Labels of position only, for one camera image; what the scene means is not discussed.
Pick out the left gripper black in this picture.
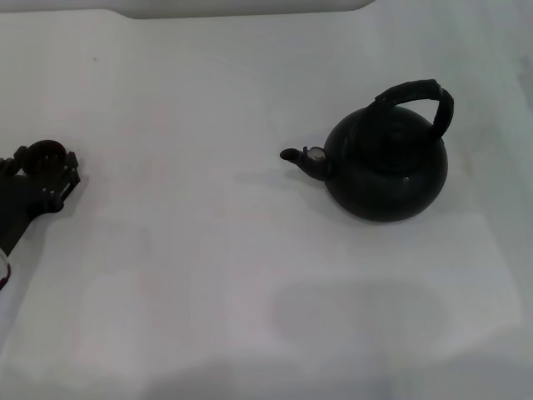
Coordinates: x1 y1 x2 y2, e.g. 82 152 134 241
0 144 83 256

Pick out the small dark teacup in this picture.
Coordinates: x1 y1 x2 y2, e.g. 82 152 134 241
23 139 68 177

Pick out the black round teapot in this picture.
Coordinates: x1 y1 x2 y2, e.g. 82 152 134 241
279 77 456 223

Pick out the white tablecloth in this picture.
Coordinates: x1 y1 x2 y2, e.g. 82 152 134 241
0 7 533 400

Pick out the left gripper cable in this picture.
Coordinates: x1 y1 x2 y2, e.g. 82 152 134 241
0 249 12 291

